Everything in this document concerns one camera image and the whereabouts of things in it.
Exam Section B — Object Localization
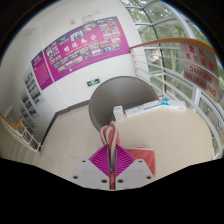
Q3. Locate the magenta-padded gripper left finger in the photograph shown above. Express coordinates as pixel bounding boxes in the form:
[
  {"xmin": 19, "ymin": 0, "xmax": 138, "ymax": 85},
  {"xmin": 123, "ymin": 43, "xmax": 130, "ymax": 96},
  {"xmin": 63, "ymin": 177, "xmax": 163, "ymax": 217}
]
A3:
[{"xmin": 70, "ymin": 143, "xmax": 112, "ymax": 191}]

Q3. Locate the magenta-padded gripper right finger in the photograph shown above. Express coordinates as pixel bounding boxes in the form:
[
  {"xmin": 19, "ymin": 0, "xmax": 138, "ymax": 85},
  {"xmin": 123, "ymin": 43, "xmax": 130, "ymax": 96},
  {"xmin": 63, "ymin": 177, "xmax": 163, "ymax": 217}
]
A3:
[{"xmin": 113, "ymin": 143, "xmax": 156, "ymax": 191}]

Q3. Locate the coral red towel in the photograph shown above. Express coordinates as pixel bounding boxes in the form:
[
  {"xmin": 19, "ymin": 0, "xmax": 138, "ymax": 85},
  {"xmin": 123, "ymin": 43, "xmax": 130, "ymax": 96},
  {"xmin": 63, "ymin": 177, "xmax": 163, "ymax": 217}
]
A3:
[{"xmin": 99, "ymin": 120, "xmax": 157, "ymax": 191}]

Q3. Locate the small upright white box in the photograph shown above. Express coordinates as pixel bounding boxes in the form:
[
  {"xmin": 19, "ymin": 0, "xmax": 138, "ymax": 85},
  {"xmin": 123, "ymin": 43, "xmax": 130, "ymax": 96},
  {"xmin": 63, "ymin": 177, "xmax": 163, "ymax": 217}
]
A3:
[{"xmin": 113, "ymin": 105, "xmax": 125, "ymax": 123}]

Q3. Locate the grey round-backed chair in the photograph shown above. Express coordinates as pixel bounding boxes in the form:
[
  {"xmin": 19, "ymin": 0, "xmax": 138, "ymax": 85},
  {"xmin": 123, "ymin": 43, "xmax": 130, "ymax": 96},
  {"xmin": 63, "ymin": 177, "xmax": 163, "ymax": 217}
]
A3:
[{"xmin": 87, "ymin": 75, "xmax": 160, "ymax": 133}]

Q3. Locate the long white blue-ended box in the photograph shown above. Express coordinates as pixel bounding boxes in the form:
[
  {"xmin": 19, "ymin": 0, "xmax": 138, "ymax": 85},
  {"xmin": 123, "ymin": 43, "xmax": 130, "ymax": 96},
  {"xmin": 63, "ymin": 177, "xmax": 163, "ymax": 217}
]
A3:
[{"xmin": 161, "ymin": 98, "xmax": 187, "ymax": 112}]

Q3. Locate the green exit sign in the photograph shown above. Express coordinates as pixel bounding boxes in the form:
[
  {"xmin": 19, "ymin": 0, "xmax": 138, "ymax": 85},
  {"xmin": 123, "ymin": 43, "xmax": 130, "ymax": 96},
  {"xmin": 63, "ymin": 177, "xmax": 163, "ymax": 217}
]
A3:
[{"xmin": 86, "ymin": 78, "xmax": 101, "ymax": 88}]

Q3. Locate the white stair railing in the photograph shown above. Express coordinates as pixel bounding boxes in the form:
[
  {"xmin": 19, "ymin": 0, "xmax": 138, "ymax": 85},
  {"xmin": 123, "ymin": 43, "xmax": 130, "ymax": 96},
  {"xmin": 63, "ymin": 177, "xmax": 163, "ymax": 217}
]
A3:
[{"xmin": 0, "ymin": 113, "xmax": 44, "ymax": 154}]

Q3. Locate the narrow magenta text poster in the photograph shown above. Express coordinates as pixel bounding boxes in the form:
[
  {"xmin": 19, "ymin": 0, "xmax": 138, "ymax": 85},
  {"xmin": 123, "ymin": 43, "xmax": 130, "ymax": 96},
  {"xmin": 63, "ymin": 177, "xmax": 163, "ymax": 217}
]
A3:
[{"xmin": 30, "ymin": 50, "xmax": 54, "ymax": 91}]

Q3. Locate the large magenta photo poster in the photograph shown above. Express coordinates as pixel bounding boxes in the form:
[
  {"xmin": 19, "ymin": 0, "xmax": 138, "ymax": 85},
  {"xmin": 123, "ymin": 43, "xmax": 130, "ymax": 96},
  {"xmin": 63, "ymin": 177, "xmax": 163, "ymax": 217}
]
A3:
[{"xmin": 43, "ymin": 15, "xmax": 132, "ymax": 83}]

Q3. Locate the white red-lettered warning sign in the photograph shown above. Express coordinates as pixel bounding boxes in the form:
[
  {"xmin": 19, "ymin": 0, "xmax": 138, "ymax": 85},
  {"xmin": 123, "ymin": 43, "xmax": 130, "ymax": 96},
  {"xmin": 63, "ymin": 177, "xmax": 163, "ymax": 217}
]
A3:
[{"xmin": 179, "ymin": 42, "xmax": 221, "ymax": 101}]

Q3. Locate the white railing with orange handrail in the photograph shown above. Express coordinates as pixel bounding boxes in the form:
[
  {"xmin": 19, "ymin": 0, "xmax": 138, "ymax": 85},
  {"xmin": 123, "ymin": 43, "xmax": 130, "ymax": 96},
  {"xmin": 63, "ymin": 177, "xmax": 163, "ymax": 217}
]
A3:
[{"xmin": 129, "ymin": 37, "xmax": 224, "ymax": 159}]

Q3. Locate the white photo wall poster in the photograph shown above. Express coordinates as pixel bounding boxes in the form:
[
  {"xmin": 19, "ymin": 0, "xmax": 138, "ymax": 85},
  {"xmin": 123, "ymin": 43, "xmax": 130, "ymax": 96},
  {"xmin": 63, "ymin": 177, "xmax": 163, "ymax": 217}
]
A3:
[
  {"xmin": 18, "ymin": 89, "xmax": 40, "ymax": 120},
  {"xmin": 22, "ymin": 68, "xmax": 46, "ymax": 107}
]

